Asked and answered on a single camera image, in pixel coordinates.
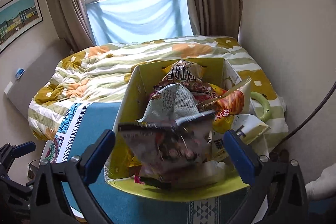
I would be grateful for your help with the translucent white packet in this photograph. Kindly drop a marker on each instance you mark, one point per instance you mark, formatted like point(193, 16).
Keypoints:
point(197, 176)

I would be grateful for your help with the grey newsprint snack bag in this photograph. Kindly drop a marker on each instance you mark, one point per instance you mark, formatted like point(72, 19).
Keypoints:
point(170, 103)

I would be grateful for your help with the framed houses picture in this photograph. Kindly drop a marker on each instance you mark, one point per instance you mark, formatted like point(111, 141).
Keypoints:
point(17, 17)

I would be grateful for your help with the white cheese fries bag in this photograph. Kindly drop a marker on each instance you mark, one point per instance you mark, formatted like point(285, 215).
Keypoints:
point(232, 112)

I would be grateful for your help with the green cardboard box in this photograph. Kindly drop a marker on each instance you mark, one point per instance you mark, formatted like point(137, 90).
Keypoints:
point(138, 94)

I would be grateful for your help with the floral striped duvet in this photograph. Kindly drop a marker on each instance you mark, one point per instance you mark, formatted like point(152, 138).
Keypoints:
point(101, 74)

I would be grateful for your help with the grey headboard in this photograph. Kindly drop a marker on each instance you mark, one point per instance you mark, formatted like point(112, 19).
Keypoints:
point(21, 92)

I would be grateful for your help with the gold Pillows chocolate bag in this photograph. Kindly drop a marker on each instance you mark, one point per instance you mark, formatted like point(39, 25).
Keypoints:
point(132, 160)

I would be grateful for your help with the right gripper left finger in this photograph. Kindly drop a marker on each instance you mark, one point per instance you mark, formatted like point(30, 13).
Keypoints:
point(49, 203)

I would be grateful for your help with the light blue window cloth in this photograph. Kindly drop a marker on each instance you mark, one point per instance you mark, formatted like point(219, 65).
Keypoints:
point(136, 21)

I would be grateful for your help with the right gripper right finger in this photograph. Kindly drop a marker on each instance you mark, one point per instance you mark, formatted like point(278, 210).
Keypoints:
point(290, 203)

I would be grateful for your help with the green crescent pillow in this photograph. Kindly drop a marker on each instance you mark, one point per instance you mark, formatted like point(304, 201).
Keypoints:
point(263, 107)

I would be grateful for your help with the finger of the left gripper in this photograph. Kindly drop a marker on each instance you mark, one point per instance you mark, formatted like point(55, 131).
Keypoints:
point(8, 154)

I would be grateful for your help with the dark maroon snack bag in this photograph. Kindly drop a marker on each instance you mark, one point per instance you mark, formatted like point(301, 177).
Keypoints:
point(166, 147)

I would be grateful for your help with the yellow potato chip bag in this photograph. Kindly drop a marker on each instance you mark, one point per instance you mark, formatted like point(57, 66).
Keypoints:
point(189, 74)

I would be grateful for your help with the blue tape dispenser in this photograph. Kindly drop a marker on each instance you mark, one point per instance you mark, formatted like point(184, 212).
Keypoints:
point(19, 73)

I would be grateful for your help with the teal patterned table cloth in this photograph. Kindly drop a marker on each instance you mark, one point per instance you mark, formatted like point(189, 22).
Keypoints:
point(82, 126)

